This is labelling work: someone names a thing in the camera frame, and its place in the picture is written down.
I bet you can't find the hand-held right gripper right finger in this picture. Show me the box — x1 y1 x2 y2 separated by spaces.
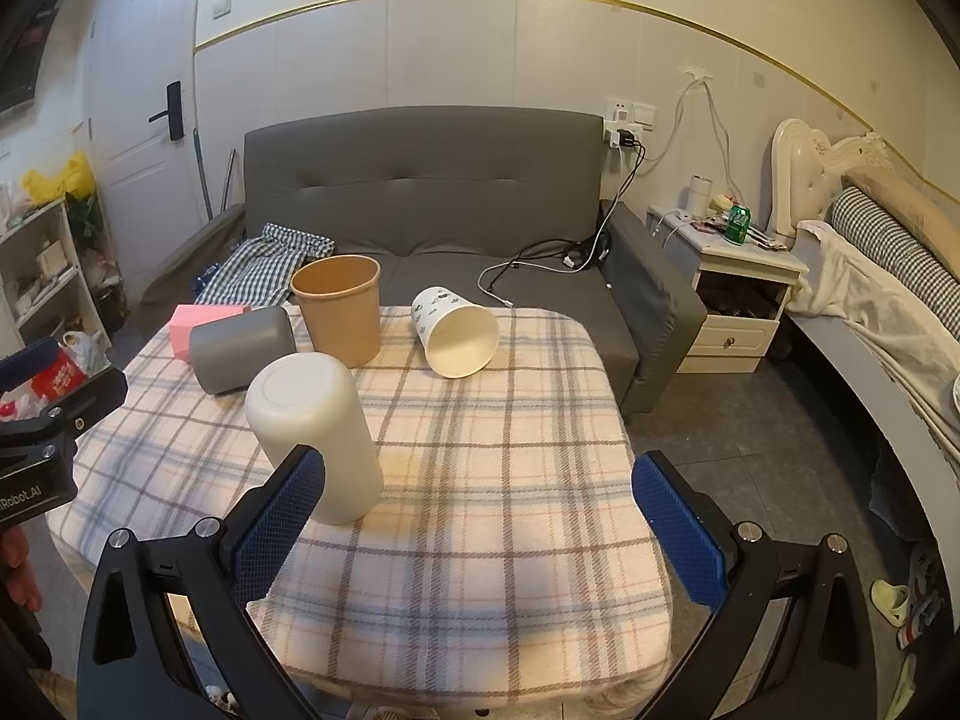
631 450 878 720

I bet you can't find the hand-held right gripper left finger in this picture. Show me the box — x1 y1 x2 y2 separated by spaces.
77 444 327 720

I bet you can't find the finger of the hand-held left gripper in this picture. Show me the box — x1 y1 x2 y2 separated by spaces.
0 336 59 392
0 369 129 466

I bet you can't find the white plastic cup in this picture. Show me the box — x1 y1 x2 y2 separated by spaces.
245 352 385 526

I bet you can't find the grey plastic cup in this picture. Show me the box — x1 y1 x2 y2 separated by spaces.
189 305 299 395

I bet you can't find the brown paper cup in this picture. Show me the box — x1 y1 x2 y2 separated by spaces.
289 256 382 368

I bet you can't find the white printed paper cup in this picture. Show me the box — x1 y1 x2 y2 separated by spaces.
411 286 500 380

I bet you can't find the person's left hand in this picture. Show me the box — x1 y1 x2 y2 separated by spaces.
0 529 44 616

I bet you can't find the red and white bag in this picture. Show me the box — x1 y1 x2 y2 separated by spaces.
30 330 113 400

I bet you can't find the white shelf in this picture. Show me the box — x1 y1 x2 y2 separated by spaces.
0 199 89 357

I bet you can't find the pink box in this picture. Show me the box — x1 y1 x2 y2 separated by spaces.
169 304 252 367

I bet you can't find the yellow plastic bag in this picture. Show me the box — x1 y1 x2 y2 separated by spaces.
22 151 97 203

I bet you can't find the plaid tablecloth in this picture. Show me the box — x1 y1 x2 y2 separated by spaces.
46 305 676 706

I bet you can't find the white door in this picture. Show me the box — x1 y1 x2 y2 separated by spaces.
81 0 205 305

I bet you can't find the checked cloth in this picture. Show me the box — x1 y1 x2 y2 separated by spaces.
196 223 336 308

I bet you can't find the yellow slipper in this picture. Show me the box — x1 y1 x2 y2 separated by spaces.
870 580 913 625

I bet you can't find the bed with white headboard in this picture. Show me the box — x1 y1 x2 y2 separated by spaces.
780 229 960 541

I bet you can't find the white nightstand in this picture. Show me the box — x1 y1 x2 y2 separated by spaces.
646 204 811 374

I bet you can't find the white blanket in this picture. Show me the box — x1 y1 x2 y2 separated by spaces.
787 219 960 458

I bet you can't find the black television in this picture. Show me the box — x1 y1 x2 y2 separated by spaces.
0 0 67 118

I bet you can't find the checked pillow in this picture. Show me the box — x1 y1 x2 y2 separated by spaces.
829 186 960 301

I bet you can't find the grey sofa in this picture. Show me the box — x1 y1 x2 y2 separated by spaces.
139 106 707 421

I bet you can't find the cream bed headboard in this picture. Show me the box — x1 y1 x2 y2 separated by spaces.
771 118 895 241

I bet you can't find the black door lock handle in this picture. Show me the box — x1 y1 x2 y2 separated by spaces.
148 81 185 141

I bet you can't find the black cable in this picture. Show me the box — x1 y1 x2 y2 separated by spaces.
480 141 647 295

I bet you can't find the white wall cable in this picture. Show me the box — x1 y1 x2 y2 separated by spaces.
641 66 751 205

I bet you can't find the white wall socket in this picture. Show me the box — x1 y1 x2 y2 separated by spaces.
606 97 659 130

